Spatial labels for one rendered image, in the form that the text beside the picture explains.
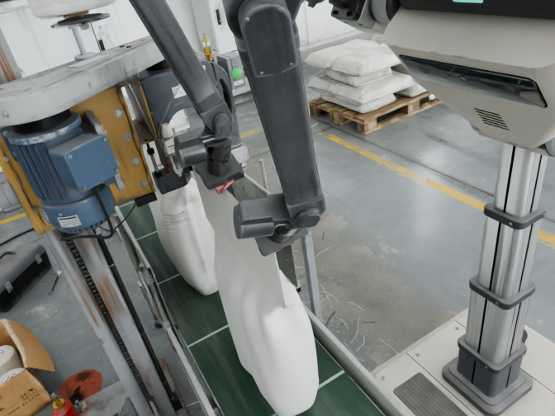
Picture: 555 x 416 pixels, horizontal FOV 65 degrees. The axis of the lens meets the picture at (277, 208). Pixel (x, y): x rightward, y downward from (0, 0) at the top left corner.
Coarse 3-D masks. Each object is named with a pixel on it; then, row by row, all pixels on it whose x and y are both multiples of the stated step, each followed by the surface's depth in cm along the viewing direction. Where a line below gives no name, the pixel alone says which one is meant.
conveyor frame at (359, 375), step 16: (112, 224) 260; (128, 256) 229; (160, 320) 186; (320, 336) 156; (176, 352) 170; (336, 352) 149; (352, 368) 142; (192, 384) 142; (368, 384) 135; (208, 400) 148; (384, 400) 129
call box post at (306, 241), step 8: (304, 240) 150; (304, 248) 153; (312, 248) 153; (304, 256) 155; (312, 256) 154; (312, 264) 156; (312, 272) 158; (312, 280) 159; (312, 288) 161; (312, 296) 164; (312, 304) 166; (312, 312) 170; (320, 312) 169; (320, 320) 171
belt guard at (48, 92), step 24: (120, 48) 109; (144, 48) 108; (48, 72) 97; (72, 72) 93; (96, 72) 94; (120, 72) 101; (0, 96) 84; (24, 96) 82; (48, 96) 84; (72, 96) 89; (0, 120) 84; (24, 120) 84
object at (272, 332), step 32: (224, 192) 111; (224, 224) 123; (224, 256) 126; (256, 256) 104; (224, 288) 127; (256, 288) 110; (288, 288) 113; (256, 320) 111; (288, 320) 110; (256, 352) 117; (288, 352) 112; (288, 384) 118
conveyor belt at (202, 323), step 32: (128, 224) 240; (160, 256) 210; (160, 288) 190; (192, 288) 187; (192, 320) 171; (224, 320) 168; (192, 352) 157; (224, 352) 155; (320, 352) 149; (224, 384) 144; (256, 384) 142; (320, 384) 139; (352, 384) 137
